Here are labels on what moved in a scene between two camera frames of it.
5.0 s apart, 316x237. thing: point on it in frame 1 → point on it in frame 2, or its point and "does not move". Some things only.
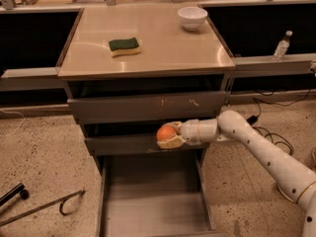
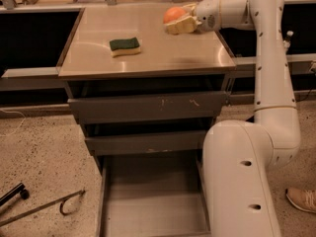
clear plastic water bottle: (282, 46) does not move
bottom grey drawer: (156, 195) does not move
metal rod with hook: (60, 201) does not move
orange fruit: (165, 132) → (173, 13)
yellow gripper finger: (177, 123) → (193, 7)
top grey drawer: (148, 108) does not move
